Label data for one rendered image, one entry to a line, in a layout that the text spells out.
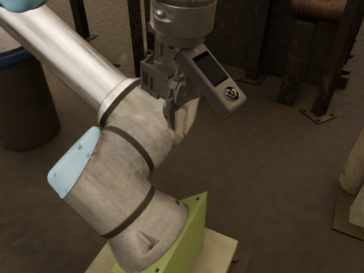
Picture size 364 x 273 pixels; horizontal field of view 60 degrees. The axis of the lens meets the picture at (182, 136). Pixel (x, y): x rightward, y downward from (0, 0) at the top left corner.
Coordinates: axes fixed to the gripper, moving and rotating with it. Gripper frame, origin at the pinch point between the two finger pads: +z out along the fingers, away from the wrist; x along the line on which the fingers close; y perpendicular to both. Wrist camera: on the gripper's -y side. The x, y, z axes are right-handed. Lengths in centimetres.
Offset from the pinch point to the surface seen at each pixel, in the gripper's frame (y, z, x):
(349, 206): -32, 47, -55
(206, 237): -6.0, 38.8, -7.7
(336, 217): -31, 47, -48
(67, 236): 30, 54, 15
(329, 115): -7, 48, -101
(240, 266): -16, 48, -12
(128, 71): 94, 56, -67
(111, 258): 8.6, 40.4, 13.3
